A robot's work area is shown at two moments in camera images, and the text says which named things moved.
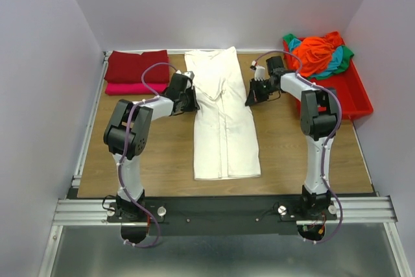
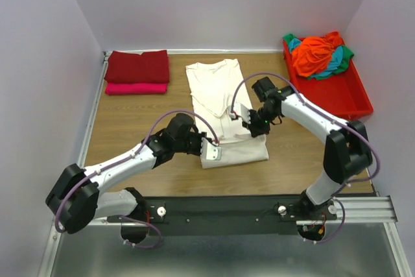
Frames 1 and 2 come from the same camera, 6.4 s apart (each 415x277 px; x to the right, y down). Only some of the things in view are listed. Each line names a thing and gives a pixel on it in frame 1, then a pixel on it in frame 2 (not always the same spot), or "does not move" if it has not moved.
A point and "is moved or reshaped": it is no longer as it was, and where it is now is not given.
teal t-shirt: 336,57 does not move
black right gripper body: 263,89 to 259,122
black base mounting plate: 224,215 does not move
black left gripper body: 188,104 to 192,145
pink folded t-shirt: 133,89 does not move
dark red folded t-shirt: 128,67 does not move
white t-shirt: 225,141 is moved or reshaped
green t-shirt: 347,56 does not move
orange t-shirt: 312,55 does not move
